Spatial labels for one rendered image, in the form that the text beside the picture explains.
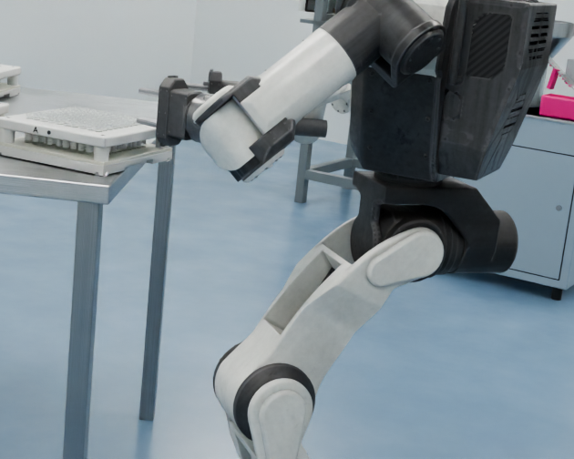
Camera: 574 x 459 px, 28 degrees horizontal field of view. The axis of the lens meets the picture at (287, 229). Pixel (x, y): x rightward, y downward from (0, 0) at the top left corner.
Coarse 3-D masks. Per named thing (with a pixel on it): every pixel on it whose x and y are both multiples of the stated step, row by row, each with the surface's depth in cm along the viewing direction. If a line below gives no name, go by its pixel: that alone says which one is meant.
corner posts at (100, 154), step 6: (0, 132) 215; (6, 132) 215; (12, 132) 215; (0, 138) 216; (6, 138) 215; (12, 138) 216; (156, 138) 226; (156, 144) 226; (96, 150) 207; (102, 150) 206; (108, 150) 207; (96, 156) 207; (102, 156) 207; (108, 156) 208
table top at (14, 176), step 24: (24, 96) 292; (48, 96) 296; (72, 96) 300; (96, 96) 305; (0, 168) 205; (24, 168) 207; (48, 168) 209; (0, 192) 201; (24, 192) 201; (48, 192) 201; (72, 192) 201; (96, 192) 200
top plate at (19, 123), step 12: (0, 120) 214; (12, 120) 213; (24, 120) 214; (36, 120) 215; (24, 132) 213; (36, 132) 211; (48, 132) 210; (60, 132) 209; (72, 132) 208; (84, 132) 208; (96, 132) 209; (108, 132) 211; (120, 132) 212; (132, 132) 214; (144, 132) 217; (96, 144) 206; (108, 144) 207; (120, 144) 210
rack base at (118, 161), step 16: (0, 144) 215; (16, 144) 215; (32, 144) 216; (32, 160) 213; (48, 160) 211; (64, 160) 210; (80, 160) 208; (112, 160) 209; (128, 160) 214; (144, 160) 219; (160, 160) 225
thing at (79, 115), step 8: (56, 112) 221; (64, 112) 222; (72, 112) 224; (80, 112) 226; (88, 112) 225; (96, 112) 226; (104, 112) 227; (72, 120) 214; (80, 120) 215; (88, 120) 215; (96, 120) 216; (104, 120) 217; (112, 120) 219; (120, 120) 219
